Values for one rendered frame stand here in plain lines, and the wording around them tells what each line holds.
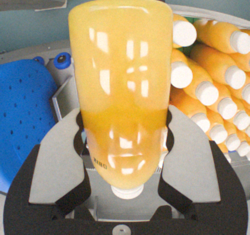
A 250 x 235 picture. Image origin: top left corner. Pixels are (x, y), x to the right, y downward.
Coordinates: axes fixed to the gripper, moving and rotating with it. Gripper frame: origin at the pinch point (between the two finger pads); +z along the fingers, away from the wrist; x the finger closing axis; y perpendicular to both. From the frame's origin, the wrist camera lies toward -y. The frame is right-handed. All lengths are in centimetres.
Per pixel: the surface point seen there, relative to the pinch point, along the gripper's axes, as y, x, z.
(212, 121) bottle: 14.2, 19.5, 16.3
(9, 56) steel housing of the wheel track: -1, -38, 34
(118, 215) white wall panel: 340, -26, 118
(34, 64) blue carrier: -0.1, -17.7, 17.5
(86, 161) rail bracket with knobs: 32.1, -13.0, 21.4
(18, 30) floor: -13, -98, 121
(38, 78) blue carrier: 3.0, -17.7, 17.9
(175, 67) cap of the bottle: 0.8, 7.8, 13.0
